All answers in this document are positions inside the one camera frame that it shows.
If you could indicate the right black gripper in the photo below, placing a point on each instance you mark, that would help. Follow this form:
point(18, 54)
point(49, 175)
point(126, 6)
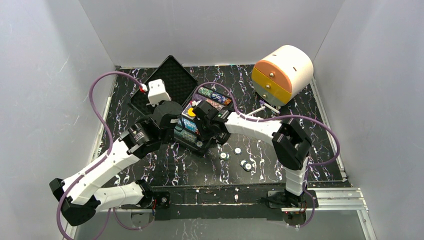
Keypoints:
point(201, 111)

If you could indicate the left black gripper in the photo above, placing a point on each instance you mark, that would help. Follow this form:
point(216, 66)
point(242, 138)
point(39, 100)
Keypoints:
point(175, 119)

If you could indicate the black poker set case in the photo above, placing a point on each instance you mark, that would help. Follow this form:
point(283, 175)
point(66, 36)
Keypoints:
point(181, 86)

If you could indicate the poker chips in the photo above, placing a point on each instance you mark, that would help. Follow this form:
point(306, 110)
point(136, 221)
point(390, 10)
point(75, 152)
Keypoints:
point(247, 165)
point(237, 151)

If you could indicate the blue playing card deck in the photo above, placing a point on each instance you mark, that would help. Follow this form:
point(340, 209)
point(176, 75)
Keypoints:
point(184, 113)

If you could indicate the yellow dealer button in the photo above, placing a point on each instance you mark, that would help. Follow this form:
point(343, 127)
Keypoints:
point(190, 112)

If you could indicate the purple poker chip stack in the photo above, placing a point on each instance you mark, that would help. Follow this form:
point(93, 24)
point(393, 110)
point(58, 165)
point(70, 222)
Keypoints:
point(197, 97)

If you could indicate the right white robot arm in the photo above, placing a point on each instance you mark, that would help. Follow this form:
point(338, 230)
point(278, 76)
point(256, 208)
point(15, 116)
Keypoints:
point(288, 140)

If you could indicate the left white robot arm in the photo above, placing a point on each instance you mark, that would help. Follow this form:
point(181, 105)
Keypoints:
point(83, 194)

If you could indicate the loose chip near case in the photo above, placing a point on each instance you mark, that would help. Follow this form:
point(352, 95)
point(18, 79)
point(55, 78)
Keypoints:
point(224, 156)

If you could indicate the white purple marker pen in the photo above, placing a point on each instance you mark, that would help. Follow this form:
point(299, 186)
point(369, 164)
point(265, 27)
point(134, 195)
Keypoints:
point(269, 106)

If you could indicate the round pastel drawer box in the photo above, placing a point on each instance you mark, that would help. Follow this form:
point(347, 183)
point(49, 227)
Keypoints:
point(282, 74)

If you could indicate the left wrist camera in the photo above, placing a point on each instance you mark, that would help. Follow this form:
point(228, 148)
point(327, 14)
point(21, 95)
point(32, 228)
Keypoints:
point(157, 92)

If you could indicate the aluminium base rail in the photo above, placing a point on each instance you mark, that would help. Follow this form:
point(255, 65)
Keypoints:
point(237, 212)

